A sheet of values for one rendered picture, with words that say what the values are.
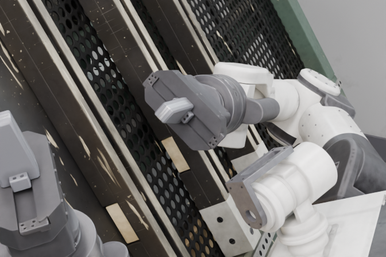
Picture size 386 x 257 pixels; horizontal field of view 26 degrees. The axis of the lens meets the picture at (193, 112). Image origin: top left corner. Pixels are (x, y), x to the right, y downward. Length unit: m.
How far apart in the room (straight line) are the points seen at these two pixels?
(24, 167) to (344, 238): 0.48
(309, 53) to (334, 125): 1.31
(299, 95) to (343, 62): 2.62
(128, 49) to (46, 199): 1.03
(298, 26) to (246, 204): 1.68
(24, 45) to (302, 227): 0.63
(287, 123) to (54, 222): 0.84
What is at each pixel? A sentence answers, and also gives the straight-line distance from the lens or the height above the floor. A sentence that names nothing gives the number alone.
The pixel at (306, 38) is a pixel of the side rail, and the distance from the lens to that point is 2.62.
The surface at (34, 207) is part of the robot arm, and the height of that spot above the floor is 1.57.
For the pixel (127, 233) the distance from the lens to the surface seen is 1.51.
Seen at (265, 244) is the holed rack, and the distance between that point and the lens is 1.87.
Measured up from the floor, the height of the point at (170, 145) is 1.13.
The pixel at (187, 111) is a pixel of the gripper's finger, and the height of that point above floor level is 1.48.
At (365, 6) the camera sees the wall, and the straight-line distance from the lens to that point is 3.94.
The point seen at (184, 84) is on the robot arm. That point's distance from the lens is 1.06.
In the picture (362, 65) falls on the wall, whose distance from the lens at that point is 4.03.
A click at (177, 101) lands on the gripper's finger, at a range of 1.03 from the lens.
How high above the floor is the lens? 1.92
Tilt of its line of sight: 25 degrees down
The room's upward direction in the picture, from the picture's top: straight up
